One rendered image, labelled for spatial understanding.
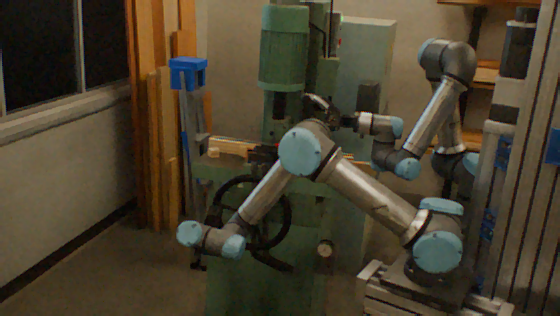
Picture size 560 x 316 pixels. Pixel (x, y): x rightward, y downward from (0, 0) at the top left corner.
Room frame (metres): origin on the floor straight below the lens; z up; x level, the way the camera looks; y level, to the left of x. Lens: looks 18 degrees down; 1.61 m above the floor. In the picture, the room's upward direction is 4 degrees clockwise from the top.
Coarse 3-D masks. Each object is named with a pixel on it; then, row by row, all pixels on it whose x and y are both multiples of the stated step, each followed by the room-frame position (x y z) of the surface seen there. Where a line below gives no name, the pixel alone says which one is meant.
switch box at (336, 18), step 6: (336, 12) 2.34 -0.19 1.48; (342, 12) 2.41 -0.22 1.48; (336, 18) 2.34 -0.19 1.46; (324, 24) 2.35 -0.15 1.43; (336, 24) 2.33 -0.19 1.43; (324, 30) 2.35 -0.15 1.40; (336, 30) 2.33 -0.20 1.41; (336, 36) 2.33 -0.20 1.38; (336, 42) 2.33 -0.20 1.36; (336, 48) 2.34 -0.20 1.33
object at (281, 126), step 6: (270, 120) 2.08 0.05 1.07; (276, 120) 2.09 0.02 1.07; (282, 120) 2.09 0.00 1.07; (288, 120) 2.13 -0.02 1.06; (270, 126) 2.06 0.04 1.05; (276, 126) 2.05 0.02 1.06; (282, 126) 2.05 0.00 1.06; (288, 126) 2.14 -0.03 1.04; (276, 132) 2.05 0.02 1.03; (282, 132) 2.05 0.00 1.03; (270, 138) 2.06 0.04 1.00; (276, 138) 2.05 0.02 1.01; (282, 138) 2.05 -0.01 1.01
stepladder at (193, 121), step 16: (176, 64) 2.82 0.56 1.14; (192, 64) 2.80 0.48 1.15; (176, 80) 2.80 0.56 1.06; (192, 80) 2.79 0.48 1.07; (192, 96) 2.94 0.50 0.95; (192, 112) 2.82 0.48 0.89; (192, 128) 2.80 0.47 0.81; (192, 144) 2.78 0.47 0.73; (208, 144) 2.98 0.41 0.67; (192, 160) 2.76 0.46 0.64; (192, 176) 2.76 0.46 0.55; (192, 192) 2.80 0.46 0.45; (208, 192) 2.92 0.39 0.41; (192, 208) 2.79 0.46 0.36; (192, 256) 2.77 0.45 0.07
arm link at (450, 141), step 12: (420, 48) 1.94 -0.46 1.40; (432, 48) 1.88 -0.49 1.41; (444, 48) 1.83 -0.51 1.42; (420, 60) 1.93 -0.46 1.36; (432, 60) 1.87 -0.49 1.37; (432, 72) 1.88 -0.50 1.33; (432, 84) 1.92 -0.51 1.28; (456, 108) 1.91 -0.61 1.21; (444, 120) 1.91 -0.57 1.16; (456, 120) 1.91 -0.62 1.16; (444, 132) 1.92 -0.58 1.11; (456, 132) 1.91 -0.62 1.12; (444, 144) 1.93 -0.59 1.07; (456, 144) 1.92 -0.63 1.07; (432, 156) 1.99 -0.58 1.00; (444, 156) 1.92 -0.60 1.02; (456, 156) 1.91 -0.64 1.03; (432, 168) 2.00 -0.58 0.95; (444, 168) 1.92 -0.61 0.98
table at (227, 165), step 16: (208, 160) 2.04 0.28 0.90; (224, 160) 2.06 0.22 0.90; (240, 160) 2.07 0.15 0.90; (208, 176) 1.99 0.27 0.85; (224, 176) 1.97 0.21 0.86; (240, 192) 1.86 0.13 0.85; (288, 192) 1.89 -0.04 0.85; (304, 192) 1.91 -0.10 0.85; (320, 192) 1.90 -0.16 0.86; (336, 192) 1.89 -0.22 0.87
